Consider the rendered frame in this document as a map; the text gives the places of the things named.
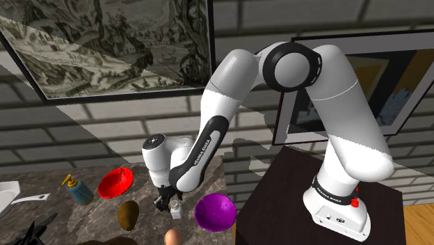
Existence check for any white salt shaker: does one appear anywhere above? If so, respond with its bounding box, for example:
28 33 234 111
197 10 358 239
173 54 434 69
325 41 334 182
169 200 184 220

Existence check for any brown potato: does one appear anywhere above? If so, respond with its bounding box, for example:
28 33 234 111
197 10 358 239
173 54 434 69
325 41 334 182
117 200 140 232

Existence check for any brown egg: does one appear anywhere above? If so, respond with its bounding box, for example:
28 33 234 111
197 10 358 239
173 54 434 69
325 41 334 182
163 228 184 245

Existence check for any red bowl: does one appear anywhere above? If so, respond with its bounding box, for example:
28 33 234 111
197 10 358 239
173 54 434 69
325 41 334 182
97 166 134 200

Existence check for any purple bowl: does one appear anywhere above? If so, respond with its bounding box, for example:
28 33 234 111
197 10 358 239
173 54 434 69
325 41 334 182
194 193 237 233

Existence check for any dark brown rounded object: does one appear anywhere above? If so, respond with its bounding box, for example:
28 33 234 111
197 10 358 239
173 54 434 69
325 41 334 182
76 236 138 245

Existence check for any teal soap bottle, yellow pump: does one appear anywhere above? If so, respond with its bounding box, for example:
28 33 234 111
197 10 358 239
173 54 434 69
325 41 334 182
61 173 95 206

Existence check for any dark robot stand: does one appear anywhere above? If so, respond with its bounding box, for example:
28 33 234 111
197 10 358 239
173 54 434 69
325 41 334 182
235 145 408 245

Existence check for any black angular object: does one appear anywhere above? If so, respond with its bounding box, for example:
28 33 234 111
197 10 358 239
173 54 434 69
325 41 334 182
6 212 59 245

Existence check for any framed landscape wall picture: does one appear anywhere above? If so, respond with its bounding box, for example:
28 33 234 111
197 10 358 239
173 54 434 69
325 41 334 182
0 0 216 104

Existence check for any framed abstract wall picture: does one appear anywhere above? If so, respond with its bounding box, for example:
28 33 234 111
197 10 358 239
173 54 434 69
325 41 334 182
272 29 434 147

